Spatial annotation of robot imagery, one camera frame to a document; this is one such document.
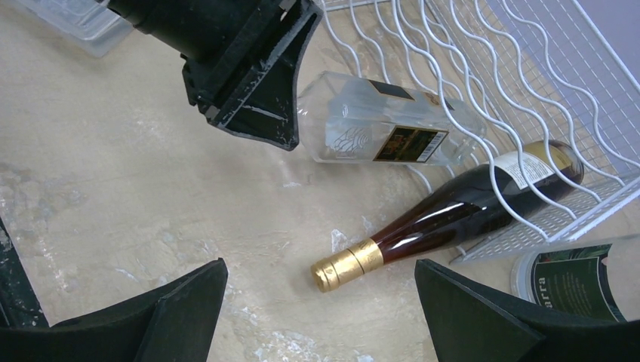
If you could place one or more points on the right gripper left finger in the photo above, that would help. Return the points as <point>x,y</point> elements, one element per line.
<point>174,322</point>

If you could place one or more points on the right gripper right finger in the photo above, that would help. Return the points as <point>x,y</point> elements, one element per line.
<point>469,321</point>

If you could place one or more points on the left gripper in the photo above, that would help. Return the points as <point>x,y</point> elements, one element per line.
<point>244,56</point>

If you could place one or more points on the small dark bottle gold cap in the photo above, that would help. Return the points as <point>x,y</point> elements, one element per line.
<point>351,120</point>

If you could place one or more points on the red bottle gold foil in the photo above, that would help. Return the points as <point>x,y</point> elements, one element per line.
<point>463,209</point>

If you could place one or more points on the white wire wine rack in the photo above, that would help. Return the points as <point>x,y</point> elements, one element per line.
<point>531,70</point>

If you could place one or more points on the clear plastic parts box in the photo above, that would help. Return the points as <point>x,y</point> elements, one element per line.
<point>87,24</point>

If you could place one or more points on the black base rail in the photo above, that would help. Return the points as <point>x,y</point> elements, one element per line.
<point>20,306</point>

